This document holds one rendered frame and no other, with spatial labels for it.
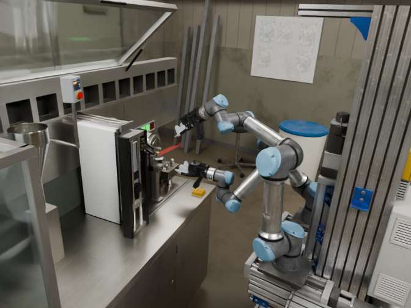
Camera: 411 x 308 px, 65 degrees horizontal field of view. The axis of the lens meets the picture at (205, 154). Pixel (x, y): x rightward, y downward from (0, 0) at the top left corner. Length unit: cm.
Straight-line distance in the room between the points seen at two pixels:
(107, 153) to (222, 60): 376
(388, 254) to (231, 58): 399
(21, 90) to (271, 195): 119
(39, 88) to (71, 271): 85
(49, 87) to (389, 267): 179
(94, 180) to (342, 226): 128
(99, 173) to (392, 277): 148
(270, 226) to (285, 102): 353
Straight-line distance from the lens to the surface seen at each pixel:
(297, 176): 208
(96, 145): 172
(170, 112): 276
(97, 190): 184
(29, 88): 170
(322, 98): 474
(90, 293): 150
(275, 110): 495
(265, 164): 137
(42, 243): 113
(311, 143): 418
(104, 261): 163
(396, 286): 179
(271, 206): 145
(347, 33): 464
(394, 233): 165
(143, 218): 183
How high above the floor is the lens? 194
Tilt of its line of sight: 22 degrees down
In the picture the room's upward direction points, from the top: 3 degrees clockwise
